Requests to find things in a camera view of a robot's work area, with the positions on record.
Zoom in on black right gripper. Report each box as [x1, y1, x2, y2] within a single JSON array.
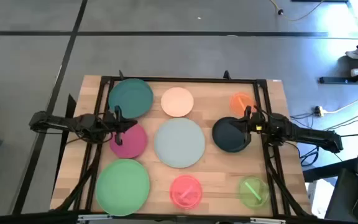
[[227, 105, 264, 147]]

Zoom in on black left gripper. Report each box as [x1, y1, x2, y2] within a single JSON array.
[[104, 105, 138, 146]]

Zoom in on dark navy bowl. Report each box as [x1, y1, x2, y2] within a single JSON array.
[[211, 116, 252, 154]]

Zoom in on magenta plastic plate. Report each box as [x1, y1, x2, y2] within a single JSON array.
[[109, 123, 149, 160]]

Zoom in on large teal plastic plate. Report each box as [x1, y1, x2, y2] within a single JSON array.
[[108, 78, 154, 120]]

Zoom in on small peach plastic plate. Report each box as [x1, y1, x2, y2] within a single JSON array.
[[160, 86, 195, 118]]

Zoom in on large green plastic plate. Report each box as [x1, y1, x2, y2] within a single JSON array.
[[94, 158, 151, 217]]

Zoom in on red transparent plastic plate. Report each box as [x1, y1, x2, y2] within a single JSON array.
[[169, 174, 204, 210]]

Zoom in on orange transparent plastic plate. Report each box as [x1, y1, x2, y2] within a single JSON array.
[[229, 91, 258, 118]]

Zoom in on large light grey plate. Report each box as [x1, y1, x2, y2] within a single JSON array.
[[154, 117, 206, 169]]

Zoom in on black stand base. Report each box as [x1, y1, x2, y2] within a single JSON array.
[[318, 61, 358, 85]]

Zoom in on dark desk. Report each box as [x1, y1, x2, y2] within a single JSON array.
[[303, 157, 358, 224]]

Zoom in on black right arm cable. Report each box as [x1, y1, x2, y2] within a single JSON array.
[[252, 106, 280, 124]]

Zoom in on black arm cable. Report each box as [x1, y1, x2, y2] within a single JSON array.
[[65, 114, 115, 146], [252, 106, 280, 124]]

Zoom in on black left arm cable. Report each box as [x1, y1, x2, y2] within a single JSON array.
[[65, 114, 115, 146]]

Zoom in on black aluminium table frame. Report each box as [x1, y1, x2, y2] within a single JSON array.
[[53, 69, 316, 219]]

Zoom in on black floor cables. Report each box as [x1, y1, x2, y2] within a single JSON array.
[[289, 112, 321, 168]]

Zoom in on silver aluminium bracket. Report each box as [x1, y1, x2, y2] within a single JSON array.
[[77, 213, 112, 223], [249, 217, 288, 224]]

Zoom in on white floor cable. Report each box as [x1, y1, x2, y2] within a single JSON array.
[[321, 90, 358, 115]]

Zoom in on yellow cable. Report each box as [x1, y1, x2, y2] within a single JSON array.
[[269, 0, 326, 22]]

